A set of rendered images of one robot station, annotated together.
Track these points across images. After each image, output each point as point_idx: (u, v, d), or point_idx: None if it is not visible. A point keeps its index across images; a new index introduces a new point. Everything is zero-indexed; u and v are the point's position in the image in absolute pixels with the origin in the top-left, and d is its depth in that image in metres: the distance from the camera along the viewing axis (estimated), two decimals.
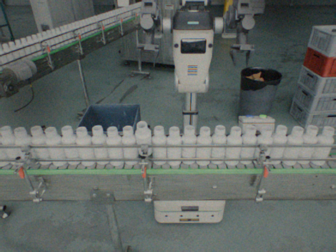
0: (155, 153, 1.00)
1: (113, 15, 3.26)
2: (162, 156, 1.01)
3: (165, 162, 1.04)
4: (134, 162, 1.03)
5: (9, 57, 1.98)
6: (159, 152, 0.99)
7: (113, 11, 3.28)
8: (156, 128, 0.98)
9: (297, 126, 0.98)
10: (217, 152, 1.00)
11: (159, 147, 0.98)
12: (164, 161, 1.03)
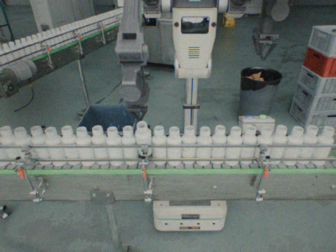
0: (155, 153, 1.00)
1: (113, 15, 3.26)
2: (162, 156, 1.01)
3: (165, 162, 1.04)
4: (134, 162, 1.03)
5: (9, 57, 1.98)
6: (159, 152, 0.99)
7: (113, 11, 3.28)
8: (156, 128, 0.98)
9: (297, 126, 0.98)
10: (217, 152, 1.00)
11: (159, 147, 0.98)
12: (164, 161, 1.03)
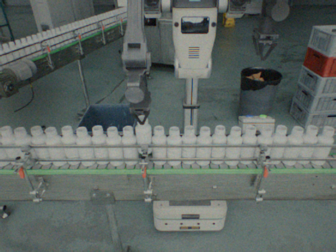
0: (155, 153, 1.00)
1: (113, 15, 3.26)
2: (162, 156, 1.01)
3: (165, 162, 1.04)
4: (134, 162, 1.03)
5: (9, 57, 1.98)
6: (159, 152, 0.99)
7: (113, 11, 3.28)
8: (156, 128, 0.98)
9: (297, 126, 0.98)
10: (217, 152, 1.00)
11: (159, 147, 0.98)
12: (164, 161, 1.03)
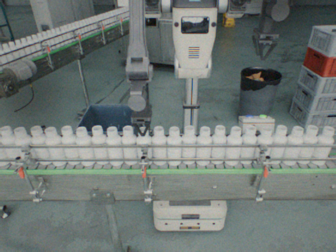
0: (156, 154, 1.00)
1: (113, 15, 3.26)
2: (163, 156, 1.01)
3: (165, 162, 1.04)
4: (133, 162, 1.03)
5: (9, 57, 1.98)
6: (160, 152, 0.99)
7: (113, 11, 3.28)
8: (155, 129, 0.98)
9: (297, 126, 0.98)
10: (217, 152, 1.00)
11: (159, 148, 0.98)
12: (165, 161, 1.03)
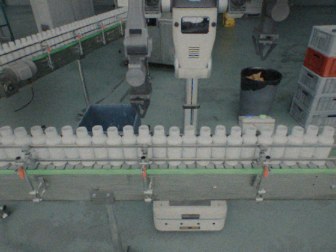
0: (155, 153, 1.00)
1: (113, 15, 3.26)
2: (162, 156, 1.01)
3: (165, 162, 1.04)
4: (134, 162, 1.03)
5: (9, 57, 1.98)
6: (159, 151, 0.99)
7: (113, 11, 3.28)
8: (156, 128, 0.98)
9: (297, 126, 0.98)
10: (218, 152, 1.00)
11: (159, 147, 0.98)
12: (164, 161, 1.03)
